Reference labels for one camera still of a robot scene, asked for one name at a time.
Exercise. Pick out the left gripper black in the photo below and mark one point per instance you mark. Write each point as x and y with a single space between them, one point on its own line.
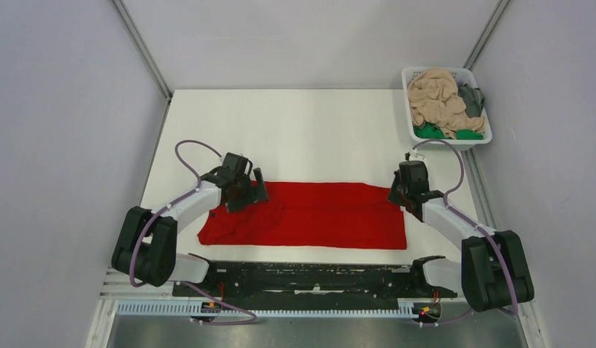
256 193

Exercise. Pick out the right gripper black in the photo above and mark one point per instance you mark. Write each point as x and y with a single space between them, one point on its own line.
393 197

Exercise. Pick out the red t shirt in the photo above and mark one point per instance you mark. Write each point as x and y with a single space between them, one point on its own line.
338 215

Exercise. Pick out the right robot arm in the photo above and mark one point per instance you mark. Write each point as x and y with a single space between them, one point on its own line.
492 273

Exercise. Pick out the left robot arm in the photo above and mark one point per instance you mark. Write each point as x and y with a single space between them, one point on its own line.
147 246

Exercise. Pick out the green t shirt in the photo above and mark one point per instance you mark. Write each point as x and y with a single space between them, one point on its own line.
428 130

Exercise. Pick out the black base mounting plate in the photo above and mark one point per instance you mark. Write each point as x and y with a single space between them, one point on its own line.
242 279

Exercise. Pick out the beige t shirt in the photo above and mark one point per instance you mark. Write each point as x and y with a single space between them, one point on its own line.
433 98

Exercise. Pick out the grey t shirt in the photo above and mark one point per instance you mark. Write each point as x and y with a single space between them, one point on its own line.
473 98

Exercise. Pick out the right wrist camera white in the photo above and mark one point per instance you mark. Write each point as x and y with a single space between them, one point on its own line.
413 155

